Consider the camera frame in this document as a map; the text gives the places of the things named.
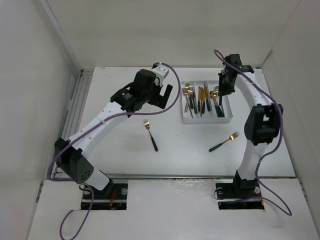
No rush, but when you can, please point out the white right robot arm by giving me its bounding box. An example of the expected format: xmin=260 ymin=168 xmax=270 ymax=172
xmin=214 ymin=50 xmax=283 ymax=198

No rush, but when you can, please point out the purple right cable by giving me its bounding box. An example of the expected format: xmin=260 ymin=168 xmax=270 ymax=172
xmin=213 ymin=49 xmax=293 ymax=217

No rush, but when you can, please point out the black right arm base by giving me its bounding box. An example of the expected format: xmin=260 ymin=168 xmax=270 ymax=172
xmin=214 ymin=182 xmax=265 ymax=210

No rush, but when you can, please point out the white plastic cutlery tray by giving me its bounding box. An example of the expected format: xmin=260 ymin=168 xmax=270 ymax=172
xmin=181 ymin=80 xmax=233 ymax=124

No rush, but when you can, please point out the aluminium rail frame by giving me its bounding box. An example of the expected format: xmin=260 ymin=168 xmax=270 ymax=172
xmin=48 ymin=67 xmax=96 ymax=180

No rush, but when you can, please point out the silver fork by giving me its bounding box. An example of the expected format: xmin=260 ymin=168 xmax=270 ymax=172
xmin=182 ymin=87 xmax=192 ymax=114

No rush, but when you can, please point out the gold knife green handle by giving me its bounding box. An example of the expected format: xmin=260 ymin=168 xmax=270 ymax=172
xmin=203 ymin=84 xmax=211 ymax=112
xmin=201 ymin=87 xmax=206 ymax=114
xmin=197 ymin=86 xmax=202 ymax=116

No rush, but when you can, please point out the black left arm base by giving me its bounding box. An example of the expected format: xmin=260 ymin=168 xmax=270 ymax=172
xmin=79 ymin=180 xmax=128 ymax=211

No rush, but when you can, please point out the gold fork green handle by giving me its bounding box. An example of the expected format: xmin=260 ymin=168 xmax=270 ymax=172
xmin=208 ymin=131 xmax=240 ymax=153
xmin=143 ymin=119 xmax=159 ymax=152
xmin=185 ymin=81 xmax=194 ymax=109

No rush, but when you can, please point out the purple cable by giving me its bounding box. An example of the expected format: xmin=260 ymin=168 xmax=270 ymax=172
xmin=213 ymin=49 xmax=293 ymax=217
xmin=47 ymin=62 xmax=181 ymax=240

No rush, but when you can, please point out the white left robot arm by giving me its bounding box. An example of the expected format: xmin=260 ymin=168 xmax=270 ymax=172
xmin=54 ymin=65 xmax=173 ymax=199

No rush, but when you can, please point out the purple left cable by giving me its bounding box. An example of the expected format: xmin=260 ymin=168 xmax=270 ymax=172
xmin=47 ymin=62 xmax=181 ymax=240

